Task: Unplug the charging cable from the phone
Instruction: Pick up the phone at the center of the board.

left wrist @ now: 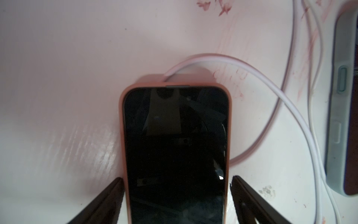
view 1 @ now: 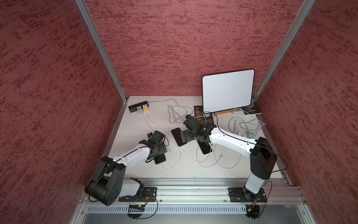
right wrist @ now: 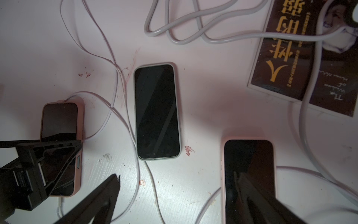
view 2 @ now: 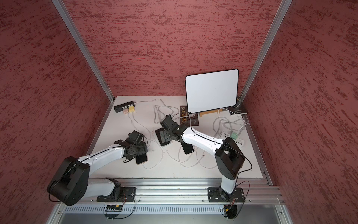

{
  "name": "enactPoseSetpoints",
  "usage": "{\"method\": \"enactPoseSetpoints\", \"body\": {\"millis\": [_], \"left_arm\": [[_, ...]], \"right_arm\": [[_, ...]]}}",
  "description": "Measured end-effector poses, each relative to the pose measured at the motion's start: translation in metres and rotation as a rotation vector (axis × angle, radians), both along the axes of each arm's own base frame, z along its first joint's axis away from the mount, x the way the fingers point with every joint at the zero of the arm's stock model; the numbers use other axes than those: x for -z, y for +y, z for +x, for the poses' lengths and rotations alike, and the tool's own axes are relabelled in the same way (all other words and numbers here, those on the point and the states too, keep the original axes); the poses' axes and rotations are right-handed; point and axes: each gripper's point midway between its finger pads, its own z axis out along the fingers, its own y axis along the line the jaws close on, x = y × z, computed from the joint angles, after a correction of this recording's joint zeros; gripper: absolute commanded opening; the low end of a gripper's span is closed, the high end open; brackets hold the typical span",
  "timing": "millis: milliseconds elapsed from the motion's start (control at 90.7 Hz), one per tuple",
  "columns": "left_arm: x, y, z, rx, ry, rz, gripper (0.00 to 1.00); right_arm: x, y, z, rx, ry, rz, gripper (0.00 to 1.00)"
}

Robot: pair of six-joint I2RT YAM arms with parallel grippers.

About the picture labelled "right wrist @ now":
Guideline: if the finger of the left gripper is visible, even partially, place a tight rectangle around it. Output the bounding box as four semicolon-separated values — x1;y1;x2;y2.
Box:
16;140;83;196

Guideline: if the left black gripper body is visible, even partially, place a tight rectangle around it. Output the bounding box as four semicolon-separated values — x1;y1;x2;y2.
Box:
1;140;48;217

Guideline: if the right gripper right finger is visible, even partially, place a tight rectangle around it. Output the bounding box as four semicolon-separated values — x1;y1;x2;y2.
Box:
238;173;305;224

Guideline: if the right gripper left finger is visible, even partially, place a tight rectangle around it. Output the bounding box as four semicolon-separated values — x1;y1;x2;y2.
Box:
56;174;120;224

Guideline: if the white charging cable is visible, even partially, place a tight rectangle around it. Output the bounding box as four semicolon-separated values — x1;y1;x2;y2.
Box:
60;0;166;224
55;69;140;224
194;165;358;224

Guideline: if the phone green case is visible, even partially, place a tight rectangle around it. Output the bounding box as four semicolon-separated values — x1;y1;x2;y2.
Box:
134;63;181;161

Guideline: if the dark book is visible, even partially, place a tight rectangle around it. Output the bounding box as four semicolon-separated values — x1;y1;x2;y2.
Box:
248;1;358;117

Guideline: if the thick grey cable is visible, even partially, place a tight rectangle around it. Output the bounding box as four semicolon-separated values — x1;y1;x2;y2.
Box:
144;0;358;208

